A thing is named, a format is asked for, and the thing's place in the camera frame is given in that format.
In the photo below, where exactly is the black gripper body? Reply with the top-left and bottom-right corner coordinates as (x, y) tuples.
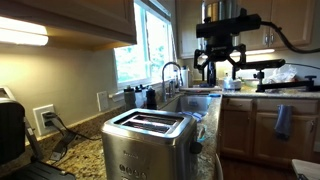
(205, 35), (236, 64)

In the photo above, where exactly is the stainless steel two-slot toaster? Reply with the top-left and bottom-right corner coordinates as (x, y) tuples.
(100, 108), (204, 180)

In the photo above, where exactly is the dim under-cabinet light strip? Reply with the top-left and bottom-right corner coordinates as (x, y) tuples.
(201, 48), (276, 60)

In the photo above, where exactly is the white paper towel roll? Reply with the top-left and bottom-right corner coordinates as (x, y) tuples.
(180, 65), (191, 89)

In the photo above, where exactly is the green bowl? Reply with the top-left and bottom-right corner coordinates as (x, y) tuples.
(242, 77), (262, 89)

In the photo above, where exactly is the chrome arched kitchen faucet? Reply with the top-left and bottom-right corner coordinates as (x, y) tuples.
(161, 61), (185, 103)

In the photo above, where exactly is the crumpled clear plastic bag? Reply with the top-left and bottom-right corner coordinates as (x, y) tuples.
(262, 64), (298, 85)

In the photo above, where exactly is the blue cloth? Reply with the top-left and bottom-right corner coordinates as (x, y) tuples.
(179, 110), (205, 123)

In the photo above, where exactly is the black water bottle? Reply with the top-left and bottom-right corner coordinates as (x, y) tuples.
(145, 85), (158, 111)

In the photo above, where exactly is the white framed kitchen window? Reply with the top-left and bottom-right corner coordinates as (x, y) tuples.
(113, 0), (178, 90)

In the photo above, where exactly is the white water bottle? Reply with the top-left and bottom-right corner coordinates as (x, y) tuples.
(134, 84), (147, 109)

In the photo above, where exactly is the clear glass baking dish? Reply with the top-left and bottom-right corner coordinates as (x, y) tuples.
(196, 122), (210, 144)

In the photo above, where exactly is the wooden base cabinet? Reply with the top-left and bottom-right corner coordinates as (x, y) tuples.
(218, 95), (320, 169)

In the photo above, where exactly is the grey hanging dish towel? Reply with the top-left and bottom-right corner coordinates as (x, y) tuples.
(273, 104), (295, 142)

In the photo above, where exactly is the tan wooden cart top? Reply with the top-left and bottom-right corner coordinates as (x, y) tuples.
(291, 158), (320, 180)

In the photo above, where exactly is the bright under-cabinet light strip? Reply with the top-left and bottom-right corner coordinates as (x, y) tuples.
(0, 15), (50, 47)

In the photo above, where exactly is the black contact grill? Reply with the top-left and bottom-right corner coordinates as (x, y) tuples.
(0, 85), (77, 180)

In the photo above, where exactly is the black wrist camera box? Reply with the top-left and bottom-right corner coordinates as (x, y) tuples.
(195, 13), (263, 39)

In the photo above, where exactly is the black stereo camera bar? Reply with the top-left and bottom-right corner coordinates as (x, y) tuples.
(244, 58), (287, 71)

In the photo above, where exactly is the wooden wall cabinet with handles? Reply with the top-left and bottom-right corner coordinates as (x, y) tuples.
(175, 0), (204, 60)
(239, 0), (317, 52)

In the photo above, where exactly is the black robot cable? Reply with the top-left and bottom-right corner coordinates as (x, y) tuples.
(259, 20), (320, 54)

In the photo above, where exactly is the black camera clamp stand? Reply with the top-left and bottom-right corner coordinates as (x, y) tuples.
(252, 69), (320, 93)

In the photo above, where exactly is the white light switch plate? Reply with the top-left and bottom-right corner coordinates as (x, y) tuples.
(96, 90), (110, 113)

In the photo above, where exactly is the black toaster power cable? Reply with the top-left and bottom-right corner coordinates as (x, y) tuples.
(41, 111), (103, 142)

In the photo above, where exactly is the black appliance power cord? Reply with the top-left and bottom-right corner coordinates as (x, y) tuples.
(44, 119), (77, 163)

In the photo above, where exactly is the white wall power outlet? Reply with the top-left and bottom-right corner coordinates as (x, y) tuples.
(32, 103), (58, 137)

